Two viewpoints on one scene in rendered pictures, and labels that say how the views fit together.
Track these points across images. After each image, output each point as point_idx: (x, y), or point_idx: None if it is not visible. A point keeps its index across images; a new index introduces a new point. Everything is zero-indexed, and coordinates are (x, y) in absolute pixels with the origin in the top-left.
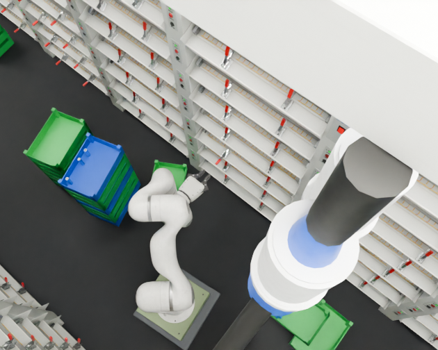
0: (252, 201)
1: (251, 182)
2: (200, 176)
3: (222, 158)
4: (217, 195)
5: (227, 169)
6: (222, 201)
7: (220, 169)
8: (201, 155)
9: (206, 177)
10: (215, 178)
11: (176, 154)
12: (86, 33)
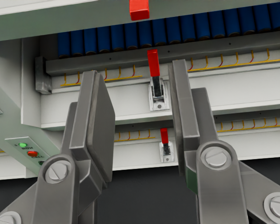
0: (272, 145)
1: (277, 70)
2: (105, 162)
3: (124, 78)
4: (170, 205)
5: (166, 94)
6: (194, 209)
7: (142, 115)
8: (56, 136)
9: (186, 114)
10: (132, 172)
11: (11, 195)
12: None
